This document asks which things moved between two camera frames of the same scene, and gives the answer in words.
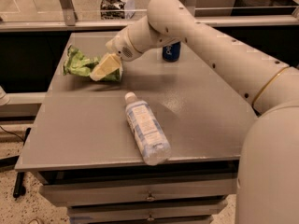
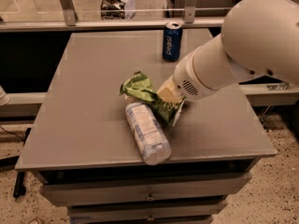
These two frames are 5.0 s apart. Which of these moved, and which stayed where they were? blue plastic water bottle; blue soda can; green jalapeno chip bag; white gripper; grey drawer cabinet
Moved: green jalapeno chip bag; white gripper
Stayed: blue plastic water bottle; grey drawer cabinet; blue soda can
